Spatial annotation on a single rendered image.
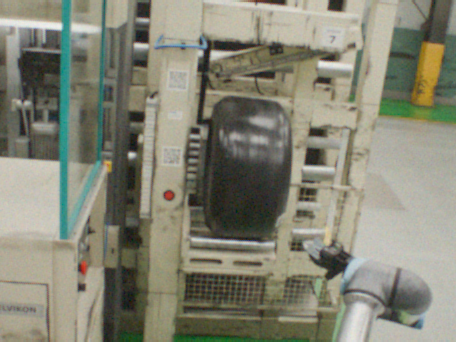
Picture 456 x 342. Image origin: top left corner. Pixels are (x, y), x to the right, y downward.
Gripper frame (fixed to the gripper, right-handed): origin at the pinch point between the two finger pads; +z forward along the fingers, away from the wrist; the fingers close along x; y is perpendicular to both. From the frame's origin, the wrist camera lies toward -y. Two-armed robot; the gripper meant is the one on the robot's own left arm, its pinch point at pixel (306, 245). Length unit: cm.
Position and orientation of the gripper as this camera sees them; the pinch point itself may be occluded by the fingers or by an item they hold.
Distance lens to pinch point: 205.2
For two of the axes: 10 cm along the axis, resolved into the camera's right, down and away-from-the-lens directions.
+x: -7.3, 4.6, -5.1
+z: -6.9, -4.2, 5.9
